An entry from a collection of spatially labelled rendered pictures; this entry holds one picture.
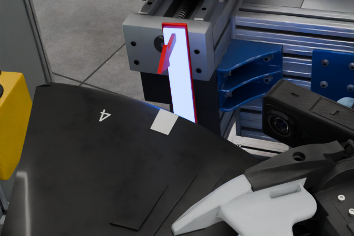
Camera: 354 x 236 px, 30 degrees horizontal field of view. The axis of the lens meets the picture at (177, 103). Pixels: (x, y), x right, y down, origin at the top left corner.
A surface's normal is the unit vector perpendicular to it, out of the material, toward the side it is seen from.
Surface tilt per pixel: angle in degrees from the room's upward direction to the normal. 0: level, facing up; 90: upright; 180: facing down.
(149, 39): 90
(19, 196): 1
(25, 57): 90
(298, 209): 14
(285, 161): 9
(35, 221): 2
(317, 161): 95
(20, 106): 90
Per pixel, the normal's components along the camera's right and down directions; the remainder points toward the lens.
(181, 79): -0.22, 0.64
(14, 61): 0.97, 0.07
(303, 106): -0.08, -0.72
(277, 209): 0.15, -0.76
